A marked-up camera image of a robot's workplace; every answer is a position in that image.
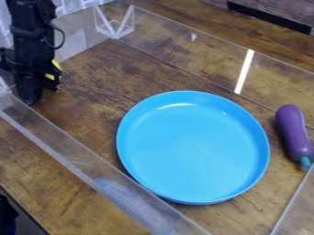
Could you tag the purple toy eggplant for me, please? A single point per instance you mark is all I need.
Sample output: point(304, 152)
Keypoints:
point(292, 125)

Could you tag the clear acrylic enclosure wall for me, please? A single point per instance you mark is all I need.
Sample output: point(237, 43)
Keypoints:
point(59, 163)

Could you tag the clear acrylic corner bracket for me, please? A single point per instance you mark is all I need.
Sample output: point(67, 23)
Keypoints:
point(114, 20)

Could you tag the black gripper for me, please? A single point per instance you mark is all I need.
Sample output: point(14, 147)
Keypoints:
point(28, 60)

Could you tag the blue round tray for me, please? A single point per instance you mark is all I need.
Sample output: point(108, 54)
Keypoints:
point(193, 147)

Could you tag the yellow lemon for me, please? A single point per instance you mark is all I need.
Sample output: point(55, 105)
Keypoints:
point(54, 73)

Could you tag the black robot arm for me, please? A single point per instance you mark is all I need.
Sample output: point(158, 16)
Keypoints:
point(31, 14)

